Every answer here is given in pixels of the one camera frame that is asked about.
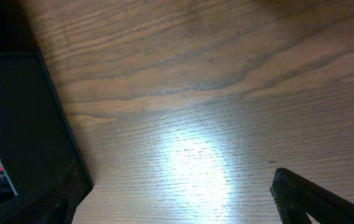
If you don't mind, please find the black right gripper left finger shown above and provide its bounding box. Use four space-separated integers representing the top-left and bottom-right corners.
0 162 83 224

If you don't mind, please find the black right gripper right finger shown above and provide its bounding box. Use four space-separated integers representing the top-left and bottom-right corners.
270 168 354 224

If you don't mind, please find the dark green open box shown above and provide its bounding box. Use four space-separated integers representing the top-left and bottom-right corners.
0 1 93 219

